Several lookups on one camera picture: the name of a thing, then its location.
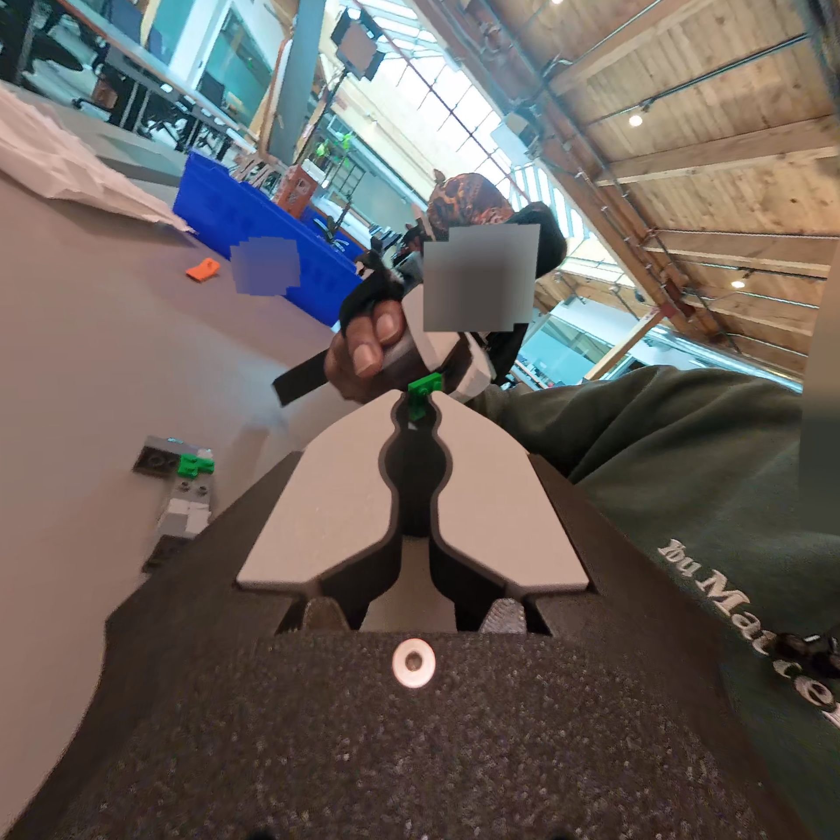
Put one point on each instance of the grey white brick column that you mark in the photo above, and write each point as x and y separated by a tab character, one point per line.
187	505

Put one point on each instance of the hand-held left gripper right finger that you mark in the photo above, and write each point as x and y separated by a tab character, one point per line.
512	519

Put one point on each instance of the white crumpled bag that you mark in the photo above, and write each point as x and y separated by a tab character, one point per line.
66	164

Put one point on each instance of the orange carton box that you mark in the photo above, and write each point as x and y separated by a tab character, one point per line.
299	190

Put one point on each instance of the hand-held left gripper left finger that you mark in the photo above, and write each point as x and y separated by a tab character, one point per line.
322	519

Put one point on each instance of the blue plastic bin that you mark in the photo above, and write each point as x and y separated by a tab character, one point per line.
263	217

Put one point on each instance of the bright green corner plate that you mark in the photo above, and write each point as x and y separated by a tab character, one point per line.
423	394
196	463

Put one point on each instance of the person's right hand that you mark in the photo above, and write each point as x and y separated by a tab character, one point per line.
361	361

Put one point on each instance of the orange brick separator tool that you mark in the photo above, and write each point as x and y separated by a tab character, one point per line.
202	269

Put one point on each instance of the wooden office table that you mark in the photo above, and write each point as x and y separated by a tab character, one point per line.
131	66

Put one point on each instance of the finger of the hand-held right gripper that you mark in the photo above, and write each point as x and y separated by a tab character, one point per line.
427	355
475	361

